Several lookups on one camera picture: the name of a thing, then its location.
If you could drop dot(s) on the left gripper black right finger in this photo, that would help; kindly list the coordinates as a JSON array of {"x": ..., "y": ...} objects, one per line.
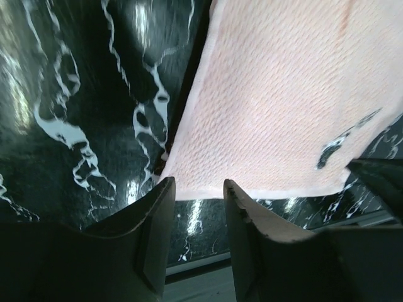
[{"x": 275, "y": 260}]

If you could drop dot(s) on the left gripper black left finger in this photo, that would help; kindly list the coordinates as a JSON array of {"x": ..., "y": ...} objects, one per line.
[{"x": 121, "y": 258}]

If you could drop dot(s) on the pink towel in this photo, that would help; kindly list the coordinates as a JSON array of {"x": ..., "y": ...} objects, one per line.
[{"x": 286, "y": 94}]

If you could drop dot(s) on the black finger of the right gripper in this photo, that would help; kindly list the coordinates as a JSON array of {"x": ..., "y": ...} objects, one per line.
[{"x": 383, "y": 177}]

